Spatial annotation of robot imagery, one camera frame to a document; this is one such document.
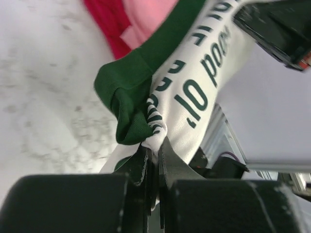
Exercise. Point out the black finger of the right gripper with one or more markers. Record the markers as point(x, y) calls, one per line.
point(282, 28)

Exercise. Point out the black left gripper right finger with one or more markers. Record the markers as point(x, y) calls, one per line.
point(171, 168)

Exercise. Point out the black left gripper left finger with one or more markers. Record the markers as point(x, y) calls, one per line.
point(139, 171)

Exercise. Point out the cream and green Charlie Brown shirt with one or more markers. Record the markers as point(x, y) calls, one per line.
point(167, 87)

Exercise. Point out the light pink folded t shirt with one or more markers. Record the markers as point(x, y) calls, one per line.
point(145, 17)

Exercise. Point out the crimson folded t shirt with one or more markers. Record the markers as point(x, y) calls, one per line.
point(112, 20)

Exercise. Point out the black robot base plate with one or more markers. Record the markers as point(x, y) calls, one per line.
point(227, 166)

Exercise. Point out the aluminium rail profile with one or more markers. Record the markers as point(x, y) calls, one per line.
point(277, 154)

